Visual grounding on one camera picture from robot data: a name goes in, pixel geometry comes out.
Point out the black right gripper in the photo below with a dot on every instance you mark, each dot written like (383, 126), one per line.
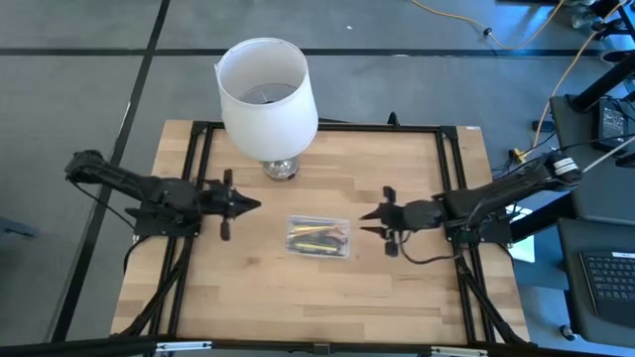
(419, 215)

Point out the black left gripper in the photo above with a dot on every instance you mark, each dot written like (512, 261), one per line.
(213, 201)

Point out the black marker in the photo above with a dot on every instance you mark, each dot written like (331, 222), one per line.
(337, 245)

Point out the clear plastic supply box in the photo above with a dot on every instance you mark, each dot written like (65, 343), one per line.
(292, 220)

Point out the yellow highlighter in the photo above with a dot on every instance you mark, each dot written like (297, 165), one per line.
(307, 229)
(310, 246)

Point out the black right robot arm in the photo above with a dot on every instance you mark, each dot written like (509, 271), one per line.
(496, 196)

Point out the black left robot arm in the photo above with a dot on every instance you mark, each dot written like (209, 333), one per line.
(124, 181)

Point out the small black floor box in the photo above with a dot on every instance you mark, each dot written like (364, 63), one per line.
(543, 126)

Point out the black table edge clamp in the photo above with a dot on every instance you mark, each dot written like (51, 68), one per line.
(393, 119)

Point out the white shade silver table lamp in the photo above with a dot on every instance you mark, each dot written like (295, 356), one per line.
(268, 99)

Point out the white paper sheet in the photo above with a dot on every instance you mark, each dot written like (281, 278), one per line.
(521, 248)

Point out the black side desk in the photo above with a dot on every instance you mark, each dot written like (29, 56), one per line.
(595, 198)

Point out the black caster wheel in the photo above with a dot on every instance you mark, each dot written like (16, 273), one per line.
(568, 332)

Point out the black keyboard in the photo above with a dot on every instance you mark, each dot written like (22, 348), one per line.
(612, 282)

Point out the black power adapter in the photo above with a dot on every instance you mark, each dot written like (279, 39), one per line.
(612, 124)

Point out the black stand leg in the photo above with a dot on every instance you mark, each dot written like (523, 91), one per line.
(605, 84)

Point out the black metal table frame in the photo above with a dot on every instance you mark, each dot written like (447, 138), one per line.
(347, 127)

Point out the silver metal bracket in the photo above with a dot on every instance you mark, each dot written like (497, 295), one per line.
(459, 352)
(183, 346)

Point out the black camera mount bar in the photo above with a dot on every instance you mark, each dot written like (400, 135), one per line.
(74, 347)

